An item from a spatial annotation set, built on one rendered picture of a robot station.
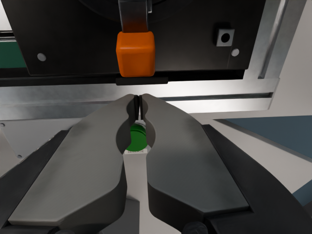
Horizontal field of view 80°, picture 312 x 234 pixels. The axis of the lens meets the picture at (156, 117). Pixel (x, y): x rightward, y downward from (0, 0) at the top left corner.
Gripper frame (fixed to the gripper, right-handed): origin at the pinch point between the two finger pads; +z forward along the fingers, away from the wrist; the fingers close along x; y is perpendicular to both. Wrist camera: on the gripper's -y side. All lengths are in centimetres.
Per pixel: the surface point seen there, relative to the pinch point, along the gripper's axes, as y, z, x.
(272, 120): 77, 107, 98
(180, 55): 0.0, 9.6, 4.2
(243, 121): 77, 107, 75
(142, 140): 11.2, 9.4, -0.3
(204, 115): 14.9, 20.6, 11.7
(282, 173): 34, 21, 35
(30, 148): 12.8, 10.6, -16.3
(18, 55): 0.2, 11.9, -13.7
